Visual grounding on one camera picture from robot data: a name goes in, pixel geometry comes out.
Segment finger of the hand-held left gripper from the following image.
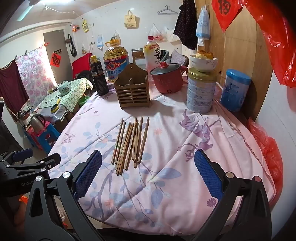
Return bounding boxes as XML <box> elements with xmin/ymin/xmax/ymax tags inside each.
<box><xmin>0</xmin><ymin>148</ymin><xmax>33</xmax><ymax>166</ymax></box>
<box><xmin>9</xmin><ymin>152</ymin><xmax>62</xmax><ymax>173</ymax></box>

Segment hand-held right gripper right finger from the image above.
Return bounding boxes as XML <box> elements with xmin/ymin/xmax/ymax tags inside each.
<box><xmin>190</xmin><ymin>149</ymin><xmax>272</xmax><ymax>241</ymax></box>

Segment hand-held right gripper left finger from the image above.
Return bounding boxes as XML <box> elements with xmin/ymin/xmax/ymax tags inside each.
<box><xmin>23</xmin><ymin>149</ymin><xmax>103</xmax><ymax>241</ymax></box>

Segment bunch of wooden chopsticks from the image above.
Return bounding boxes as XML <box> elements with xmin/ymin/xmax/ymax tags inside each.
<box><xmin>111</xmin><ymin>116</ymin><xmax>150</xmax><ymax>176</ymax></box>

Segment wooden chopstick holder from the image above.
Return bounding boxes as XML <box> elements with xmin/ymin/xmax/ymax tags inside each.
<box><xmin>114</xmin><ymin>63</ymin><xmax>151</xmax><ymax>109</ymax></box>

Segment blue plastic stool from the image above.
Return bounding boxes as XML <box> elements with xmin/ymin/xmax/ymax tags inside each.
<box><xmin>35</xmin><ymin>126</ymin><xmax>61</xmax><ymax>154</ymax></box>

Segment steel kettle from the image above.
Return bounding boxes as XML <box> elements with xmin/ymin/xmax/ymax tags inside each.
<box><xmin>30</xmin><ymin>113</ymin><xmax>46</xmax><ymax>135</ymax></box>

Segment small dark kettle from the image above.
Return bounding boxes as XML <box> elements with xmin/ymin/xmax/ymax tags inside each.
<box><xmin>17</xmin><ymin>110</ymin><xmax>30</xmax><ymax>121</ymax></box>

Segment silver foil table cover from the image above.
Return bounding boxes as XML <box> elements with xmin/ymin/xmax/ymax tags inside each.
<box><xmin>39</xmin><ymin>108</ymin><xmax>70</xmax><ymax>122</ymax></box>

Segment pink floral tablecloth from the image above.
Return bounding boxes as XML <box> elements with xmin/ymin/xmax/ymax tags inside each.
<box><xmin>46</xmin><ymin>76</ymin><xmax>277</xmax><ymax>229</ymax></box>

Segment crumpled red plastic bag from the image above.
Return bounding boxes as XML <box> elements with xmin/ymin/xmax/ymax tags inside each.
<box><xmin>247</xmin><ymin>117</ymin><xmax>284</xmax><ymax>202</ymax></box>

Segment green bucket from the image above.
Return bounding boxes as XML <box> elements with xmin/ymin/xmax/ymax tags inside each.
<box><xmin>79</xmin><ymin>95</ymin><xmax>90</xmax><ymax>108</ymax></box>

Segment maroon cloth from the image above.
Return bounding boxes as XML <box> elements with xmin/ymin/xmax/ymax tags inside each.
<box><xmin>0</xmin><ymin>61</ymin><xmax>30</xmax><ymax>114</ymax></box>

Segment green checkered tablecloth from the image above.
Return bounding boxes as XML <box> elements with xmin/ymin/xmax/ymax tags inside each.
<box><xmin>37</xmin><ymin>77</ymin><xmax>93</xmax><ymax>114</ymax></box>

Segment mint green rice cooker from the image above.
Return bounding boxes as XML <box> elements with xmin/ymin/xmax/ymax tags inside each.
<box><xmin>57</xmin><ymin>81</ymin><xmax>71</xmax><ymax>95</ymax></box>

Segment pink floral curtain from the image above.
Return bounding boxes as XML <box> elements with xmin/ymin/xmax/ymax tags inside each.
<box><xmin>16</xmin><ymin>47</ymin><xmax>57</xmax><ymax>109</ymax></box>

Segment milk powder tin gold lid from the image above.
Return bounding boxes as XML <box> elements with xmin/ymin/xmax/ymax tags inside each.
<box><xmin>186</xmin><ymin>67</ymin><xmax>218</xmax><ymax>114</ymax></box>

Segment blue lidded tin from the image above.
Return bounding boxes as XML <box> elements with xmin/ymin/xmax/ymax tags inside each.
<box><xmin>220</xmin><ymin>69</ymin><xmax>252</xmax><ymax>112</ymax></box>

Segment dark soy sauce bottle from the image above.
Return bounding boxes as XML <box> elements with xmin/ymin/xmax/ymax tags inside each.
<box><xmin>90</xmin><ymin>55</ymin><xmax>110</xmax><ymax>96</ymax></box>

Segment red paper door decoration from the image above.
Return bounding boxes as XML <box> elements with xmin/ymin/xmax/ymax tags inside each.
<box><xmin>50</xmin><ymin>53</ymin><xmax>62</xmax><ymax>68</ymax></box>

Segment red electric cooking pot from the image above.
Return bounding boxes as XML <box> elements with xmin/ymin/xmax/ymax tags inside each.
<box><xmin>150</xmin><ymin>61</ymin><xmax>188</xmax><ymax>94</ymax></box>

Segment red cloth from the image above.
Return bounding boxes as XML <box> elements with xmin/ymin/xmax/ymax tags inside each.
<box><xmin>72</xmin><ymin>53</ymin><xmax>93</xmax><ymax>79</ymax></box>

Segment white bowl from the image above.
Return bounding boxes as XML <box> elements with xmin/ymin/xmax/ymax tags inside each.
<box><xmin>190</xmin><ymin>54</ymin><xmax>218</xmax><ymax>73</ymax></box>

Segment large cooking oil bottle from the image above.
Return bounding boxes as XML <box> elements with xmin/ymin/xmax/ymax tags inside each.
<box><xmin>103</xmin><ymin>39</ymin><xmax>130</xmax><ymax>84</ymax></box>

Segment black hanging bag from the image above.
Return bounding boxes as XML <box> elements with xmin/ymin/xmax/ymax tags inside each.
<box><xmin>67</xmin><ymin>34</ymin><xmax>77</xmax><ymax>57</ymax></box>

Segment grey door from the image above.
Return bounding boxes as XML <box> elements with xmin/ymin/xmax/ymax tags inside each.
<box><xmin>43</xmin><ymin>30</ymin><xmax>70</xmax><ymax>81</ymax></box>

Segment baked bun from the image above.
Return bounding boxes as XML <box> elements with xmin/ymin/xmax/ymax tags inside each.
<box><xmin>196</xmin><ymin>49</ymin><xmax>214</xmax><ymax>59</ymax></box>

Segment purple patterned cushion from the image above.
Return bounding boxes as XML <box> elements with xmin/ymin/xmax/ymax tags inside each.
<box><xmin>171</xmin><ymin>50</ymin><xmax>185</xmax><ymax>66</ymax></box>

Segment plywood board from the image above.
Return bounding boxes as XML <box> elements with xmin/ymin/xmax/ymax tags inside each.
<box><xmin>194</xmin><ymin>0</ymin><xmax>274</xmax><ymax>122</ymax></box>

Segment wooden chair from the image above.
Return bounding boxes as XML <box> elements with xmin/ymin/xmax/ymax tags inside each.
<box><xmin>131</xmin><ymin>48</ymin><xmax>148</xmax><ymax>71</ymax></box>

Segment white drink bottle red cap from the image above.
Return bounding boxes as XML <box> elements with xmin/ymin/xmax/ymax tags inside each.
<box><xmin>143</xmin><ymin>35</ymin><xmax>162</xmax><ymax>72</ymax></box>

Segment green ceiling fan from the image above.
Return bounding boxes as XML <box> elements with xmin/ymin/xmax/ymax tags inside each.
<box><xmin>16</xmin><ymin>0</ymin><xmax>37</xmax><ymax>21</ymax></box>

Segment white plastic bag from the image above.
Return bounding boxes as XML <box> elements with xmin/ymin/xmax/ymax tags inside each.
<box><xmin>164</xmin><ymin>26</ymin><xmax>179</xmax><ymax>42</ymax></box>

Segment blue patterned hanging bag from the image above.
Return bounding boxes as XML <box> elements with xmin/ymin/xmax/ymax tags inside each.
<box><xmin>196</xmin><ymin>6</ymin><xmax>211</xmax><ymax>45</ymax></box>

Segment clear plastic bag red contents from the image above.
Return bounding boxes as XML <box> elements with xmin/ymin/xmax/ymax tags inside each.
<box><xmin>148</xmin><ymin>23</ymin><xmax>167</xmax><ymax>42</ymax></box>

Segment dark dotted garment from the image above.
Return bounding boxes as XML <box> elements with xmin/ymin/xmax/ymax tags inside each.
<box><xmin>173</xmin><ymin>0</ymin><xmax>197</xmax><ymax>50</ymax></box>

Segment large red plastic bag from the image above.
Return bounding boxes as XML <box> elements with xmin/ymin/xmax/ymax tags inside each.
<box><xmin>245</xmin><ymin>0</ymin><xmax>296</xmax><ymax>88</ymax></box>

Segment yellow tote bag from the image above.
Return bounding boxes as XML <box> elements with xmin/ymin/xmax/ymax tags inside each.
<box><xmin>124</xmin><ymin>10</ymin><xmax>139</xmax><ymax>29</ymax></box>

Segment red paper wall decoration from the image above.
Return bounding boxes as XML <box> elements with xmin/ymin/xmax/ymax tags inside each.
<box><xmin>211</xmin><ymin>0</ymin><xmax>243</xmax><ymax>32</ymax></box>

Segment wire clothes hanger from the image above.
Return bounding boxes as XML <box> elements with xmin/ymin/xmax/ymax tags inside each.
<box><xmin>157</xmin><ymin>5</ymin><xmax>178</xmax><ymax>15</ymax></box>

